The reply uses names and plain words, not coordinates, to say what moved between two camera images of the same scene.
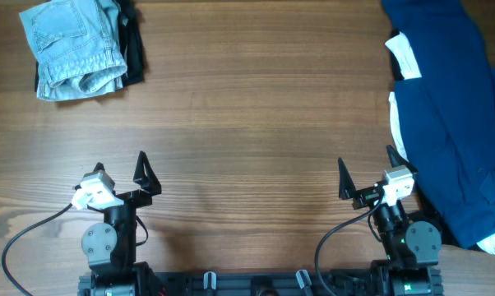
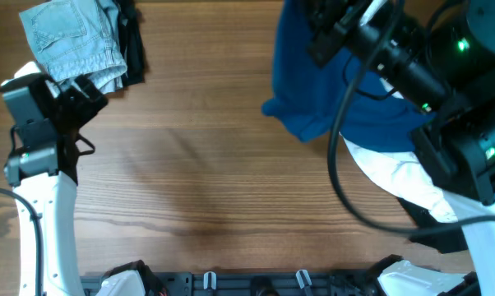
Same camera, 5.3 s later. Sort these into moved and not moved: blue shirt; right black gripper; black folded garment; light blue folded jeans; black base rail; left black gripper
Moved: left black gripper; blue shirt; right black gripper
Not moved: black folded garment; black base rail; light blue folded jeans
